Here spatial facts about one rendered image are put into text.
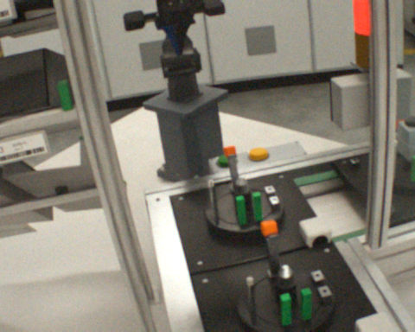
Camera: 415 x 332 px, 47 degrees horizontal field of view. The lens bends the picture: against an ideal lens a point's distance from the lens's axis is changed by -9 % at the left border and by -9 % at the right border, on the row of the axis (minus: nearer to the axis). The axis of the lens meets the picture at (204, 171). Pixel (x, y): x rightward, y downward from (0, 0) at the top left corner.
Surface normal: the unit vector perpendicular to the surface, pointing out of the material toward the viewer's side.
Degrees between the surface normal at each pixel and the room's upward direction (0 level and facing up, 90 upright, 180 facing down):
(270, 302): 0
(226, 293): 0
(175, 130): 88
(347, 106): 90
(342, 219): 0
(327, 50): 90
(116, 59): 90
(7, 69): 65
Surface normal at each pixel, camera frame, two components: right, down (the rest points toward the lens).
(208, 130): 0.74, 0.25
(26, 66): -0.04, 0.09
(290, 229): -0.13, -0.86
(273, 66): 0.05, 0.50
